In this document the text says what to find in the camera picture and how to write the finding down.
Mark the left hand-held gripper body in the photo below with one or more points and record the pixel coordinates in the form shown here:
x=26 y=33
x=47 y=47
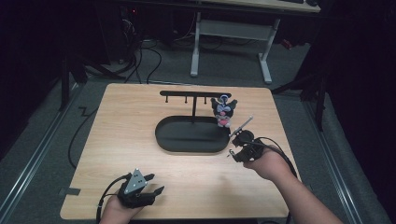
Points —
x=135 y=182

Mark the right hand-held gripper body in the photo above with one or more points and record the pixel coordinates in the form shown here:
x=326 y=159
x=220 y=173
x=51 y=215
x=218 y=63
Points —
x=250 y=151

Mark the black and white plush toy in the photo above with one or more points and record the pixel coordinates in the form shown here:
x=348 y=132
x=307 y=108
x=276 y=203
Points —
x=222 y=109

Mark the black hook rack with tray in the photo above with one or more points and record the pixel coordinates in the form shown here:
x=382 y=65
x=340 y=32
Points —
x=190 y=137

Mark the person's right hand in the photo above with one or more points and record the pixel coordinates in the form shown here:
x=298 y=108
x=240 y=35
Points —
x=269 y=166

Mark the person's left hand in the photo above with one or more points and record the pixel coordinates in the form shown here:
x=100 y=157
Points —
x=113 y=214

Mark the grey tape strip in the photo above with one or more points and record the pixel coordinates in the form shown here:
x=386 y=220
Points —
x=71 y=191

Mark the black metal stand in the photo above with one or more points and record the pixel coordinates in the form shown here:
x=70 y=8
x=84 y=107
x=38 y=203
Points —
x=64 y=87
x=320 y=109

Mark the small red object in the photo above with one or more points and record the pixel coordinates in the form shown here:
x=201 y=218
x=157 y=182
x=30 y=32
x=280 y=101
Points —
x=287 y=44

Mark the black computer tower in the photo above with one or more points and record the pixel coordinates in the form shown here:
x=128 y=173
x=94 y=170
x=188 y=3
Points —
x=124 y=31

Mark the black computer mouse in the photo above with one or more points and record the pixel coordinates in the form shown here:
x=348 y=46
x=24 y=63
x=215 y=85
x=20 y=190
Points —
x=312 y=2

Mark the metal floor rail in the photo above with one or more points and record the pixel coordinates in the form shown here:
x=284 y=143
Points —
x=339 y=183
x=32 y=161

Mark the white metal frame desk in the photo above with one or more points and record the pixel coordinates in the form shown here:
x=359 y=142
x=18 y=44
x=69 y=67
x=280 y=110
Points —
x=233 y=29

